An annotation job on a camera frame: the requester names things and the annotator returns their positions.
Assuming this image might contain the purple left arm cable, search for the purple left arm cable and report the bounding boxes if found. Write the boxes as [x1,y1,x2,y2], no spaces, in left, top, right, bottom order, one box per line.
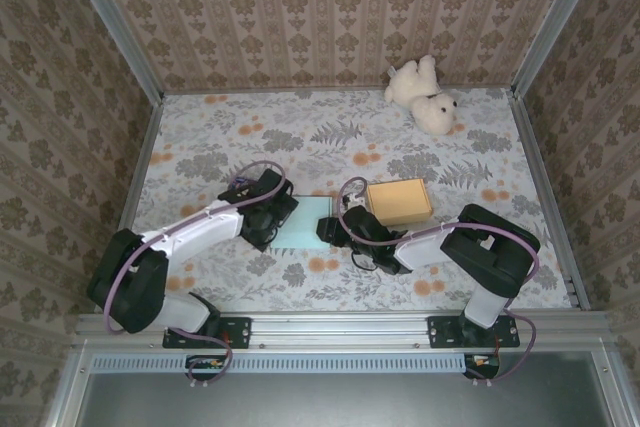
[104,160,289,391]

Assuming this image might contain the aluminium side rail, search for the aluminium side rail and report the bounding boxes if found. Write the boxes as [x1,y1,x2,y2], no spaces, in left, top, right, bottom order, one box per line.
[94,96,165,314]
[509,91,592,312]

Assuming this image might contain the aluminium frame post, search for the aluminium frame post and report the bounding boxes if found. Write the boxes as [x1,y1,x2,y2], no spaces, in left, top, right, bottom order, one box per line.
[510,0,611,98]
[58,0,165,104]

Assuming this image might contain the grey metal sheet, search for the grey metal sheet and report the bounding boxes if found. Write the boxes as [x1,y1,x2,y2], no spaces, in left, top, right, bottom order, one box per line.
[74,371,617,427]

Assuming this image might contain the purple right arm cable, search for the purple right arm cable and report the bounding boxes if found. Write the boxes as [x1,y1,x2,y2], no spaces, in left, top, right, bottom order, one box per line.
[338,175,541,388]

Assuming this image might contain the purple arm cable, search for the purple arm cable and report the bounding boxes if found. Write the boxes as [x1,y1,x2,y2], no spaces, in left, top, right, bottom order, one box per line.
[338,175,541,388]
[104,160,289,391]

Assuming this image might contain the orange paper box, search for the orange paper box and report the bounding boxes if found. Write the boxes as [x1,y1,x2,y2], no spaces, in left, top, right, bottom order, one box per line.
[367,178,434,227]

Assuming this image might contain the floral table cover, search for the floral table cover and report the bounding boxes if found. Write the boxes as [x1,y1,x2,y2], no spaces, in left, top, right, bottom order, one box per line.
[107,88,576,314]

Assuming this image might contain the white plush bear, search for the white plush bear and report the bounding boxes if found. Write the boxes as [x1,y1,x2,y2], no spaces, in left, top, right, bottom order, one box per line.
[383,54,461,137]

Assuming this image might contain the grey slotted cable duct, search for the grey slotted cable duct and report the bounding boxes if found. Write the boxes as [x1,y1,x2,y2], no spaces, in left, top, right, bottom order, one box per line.
[91,352,471,375]

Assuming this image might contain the black cable connector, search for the black cable connector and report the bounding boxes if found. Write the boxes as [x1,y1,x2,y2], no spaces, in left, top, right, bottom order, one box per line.
[463,352,501,381]
[185,354,227,382]

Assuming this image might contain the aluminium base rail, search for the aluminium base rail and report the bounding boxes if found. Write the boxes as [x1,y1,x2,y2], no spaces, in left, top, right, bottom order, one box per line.
[74,311,612,350]

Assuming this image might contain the teal paper box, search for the teal paper box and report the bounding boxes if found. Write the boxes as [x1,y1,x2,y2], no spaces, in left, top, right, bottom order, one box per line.
[269,195,334,252]

